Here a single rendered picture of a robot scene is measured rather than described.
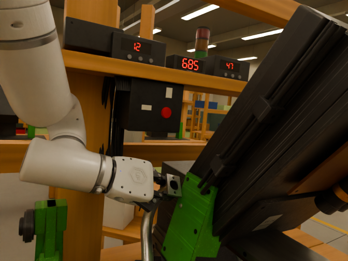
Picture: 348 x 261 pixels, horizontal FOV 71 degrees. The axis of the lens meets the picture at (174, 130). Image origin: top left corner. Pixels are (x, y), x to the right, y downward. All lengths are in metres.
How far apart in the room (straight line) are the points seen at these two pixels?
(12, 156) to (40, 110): 0.49
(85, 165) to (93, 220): 0.39
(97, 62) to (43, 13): 0.31
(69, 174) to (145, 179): 0.17
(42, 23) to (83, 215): 0.62
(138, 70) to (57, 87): 0.33
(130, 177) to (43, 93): 0.26
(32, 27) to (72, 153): 0.25
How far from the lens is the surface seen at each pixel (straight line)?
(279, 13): 1.24
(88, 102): 0.77
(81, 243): 0.90
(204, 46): 0.97
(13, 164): 0.89
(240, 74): 0.92
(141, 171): 0.57
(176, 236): 0.62
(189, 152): 1.03
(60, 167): 0.50
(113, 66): 0.67
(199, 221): 0.56
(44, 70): 0.38
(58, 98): 0.40
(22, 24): 0.35
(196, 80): 0.77
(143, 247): 0.68
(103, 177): 0.52
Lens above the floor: 1.43
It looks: 6 degrees down
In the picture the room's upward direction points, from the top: 5 degrees clockwise
